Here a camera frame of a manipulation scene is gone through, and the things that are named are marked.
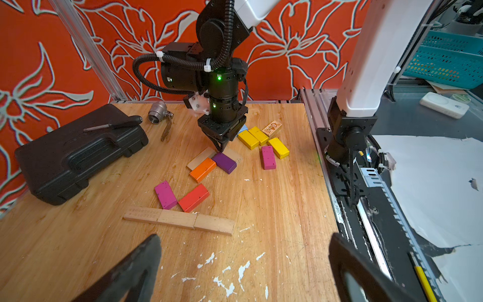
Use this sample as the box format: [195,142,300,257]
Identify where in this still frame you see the yellow block front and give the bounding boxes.
[268,138,289,159]

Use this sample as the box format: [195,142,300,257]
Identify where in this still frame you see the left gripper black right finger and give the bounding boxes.
[329,233,415,301]

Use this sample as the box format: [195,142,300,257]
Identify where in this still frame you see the white device on table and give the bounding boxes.
[420,92,469,120]

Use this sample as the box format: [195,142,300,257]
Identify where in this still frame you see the small silver metal fitting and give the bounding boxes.
[148,101,174,142]

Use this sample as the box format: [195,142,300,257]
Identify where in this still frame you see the red building block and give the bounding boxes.
[178,184,210,213]

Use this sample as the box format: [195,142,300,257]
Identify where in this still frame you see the yellow block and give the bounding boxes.
[249,127,269,146]
[238,130,260,150]
[268,138,289,159]

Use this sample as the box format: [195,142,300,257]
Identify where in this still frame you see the yellow block upper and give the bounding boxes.
[238,130,260,150]

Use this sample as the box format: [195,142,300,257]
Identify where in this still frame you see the magenta block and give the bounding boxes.
[261,146,276,170]
[154,181,177,210]

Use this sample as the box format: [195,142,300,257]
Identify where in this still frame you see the yellow block middle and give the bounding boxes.
[249,127,269,146]

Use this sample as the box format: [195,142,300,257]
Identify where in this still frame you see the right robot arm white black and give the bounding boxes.
[132,1,431,150]

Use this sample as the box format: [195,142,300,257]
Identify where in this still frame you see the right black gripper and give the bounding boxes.
[197,106,249,153]

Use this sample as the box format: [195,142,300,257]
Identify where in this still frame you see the teal plastic crate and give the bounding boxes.
[403,31,482,89]

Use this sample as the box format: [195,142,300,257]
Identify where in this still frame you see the black plastic tool case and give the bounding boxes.
[15,104,148,206]

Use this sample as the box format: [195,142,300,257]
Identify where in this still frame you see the orange building block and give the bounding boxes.
[189,158,216,183]

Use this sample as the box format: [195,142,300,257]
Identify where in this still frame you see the purple building block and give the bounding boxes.
[212,153,237,174]

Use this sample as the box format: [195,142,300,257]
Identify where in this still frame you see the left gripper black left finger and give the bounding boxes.
[74,234,162,301]

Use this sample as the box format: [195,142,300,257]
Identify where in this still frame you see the yellow pencil on rail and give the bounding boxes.
[409,252,438,302]

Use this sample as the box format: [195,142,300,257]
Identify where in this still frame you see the printed natural wood block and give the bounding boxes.
[262,120,283,138]

